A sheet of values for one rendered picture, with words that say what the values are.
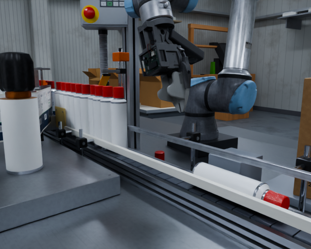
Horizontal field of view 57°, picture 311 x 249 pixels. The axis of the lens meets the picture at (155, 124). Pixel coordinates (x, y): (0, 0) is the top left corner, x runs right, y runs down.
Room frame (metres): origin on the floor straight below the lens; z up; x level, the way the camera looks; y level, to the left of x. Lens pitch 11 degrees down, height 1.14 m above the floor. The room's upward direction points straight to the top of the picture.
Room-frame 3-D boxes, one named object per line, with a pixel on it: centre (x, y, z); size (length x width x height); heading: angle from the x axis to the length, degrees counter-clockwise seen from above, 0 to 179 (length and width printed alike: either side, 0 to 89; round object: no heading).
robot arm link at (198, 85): (1.10, -0.18, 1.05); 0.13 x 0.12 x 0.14; 46
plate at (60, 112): (1.17, 0.39, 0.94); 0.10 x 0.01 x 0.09; 39
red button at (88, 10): (1.03, 0.22, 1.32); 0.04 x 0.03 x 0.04; 94
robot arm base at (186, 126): (1.11, -0.17, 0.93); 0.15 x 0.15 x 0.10
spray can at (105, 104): (0.93, 0.15, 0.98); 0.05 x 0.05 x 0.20
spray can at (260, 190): (0.54, -0.16, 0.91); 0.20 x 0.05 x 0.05; 38
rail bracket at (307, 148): (0.52, -0.28, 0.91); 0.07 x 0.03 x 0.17; 129
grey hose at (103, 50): (1.15, 0.20, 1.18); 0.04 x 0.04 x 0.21
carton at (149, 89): (2.92, -0.06, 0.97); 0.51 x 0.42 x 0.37; 127
